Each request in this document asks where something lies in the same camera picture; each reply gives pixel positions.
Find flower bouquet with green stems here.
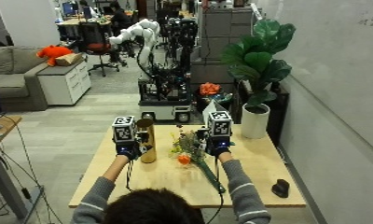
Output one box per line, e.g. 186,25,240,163
168,124,228,194

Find black glove cable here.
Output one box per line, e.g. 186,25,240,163
205,156,225,224
124,158,136,191

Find orange plush toy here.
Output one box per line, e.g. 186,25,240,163
35,45,74,67

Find white plant pot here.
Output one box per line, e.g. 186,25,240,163
240,102,271,140

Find black object on table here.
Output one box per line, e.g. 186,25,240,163
271,178,291,199

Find person's left hand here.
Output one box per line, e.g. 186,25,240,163
115,131,152,161

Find white marker cube on right glove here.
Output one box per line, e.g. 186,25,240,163
207,110,233,138

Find cardboard box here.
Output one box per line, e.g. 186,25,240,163
55,52,84,67

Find white marker cube on left glove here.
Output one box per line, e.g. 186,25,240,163
111,115,139,144

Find person's right hand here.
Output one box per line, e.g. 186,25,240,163
196,128,233,158

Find large green leafy plant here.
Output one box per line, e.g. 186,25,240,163
220,18,297,108

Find black office chair red seat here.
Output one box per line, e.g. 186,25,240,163
78,21,122,77

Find black floor cable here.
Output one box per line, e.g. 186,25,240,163
0,115,66,224

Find white drawer cabinet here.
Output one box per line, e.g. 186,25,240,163
37,60,92,106

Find white marker cube on glove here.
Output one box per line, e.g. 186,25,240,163
111,115,139,144
207,110,233,138

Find grey cabinet stack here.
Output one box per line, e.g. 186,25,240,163
191,6,256,92

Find orange flowers in bin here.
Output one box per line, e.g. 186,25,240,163
199,81,223,97

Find the person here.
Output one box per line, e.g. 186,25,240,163
70,151,272,224

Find grey sofa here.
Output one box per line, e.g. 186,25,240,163
0,46,51,112

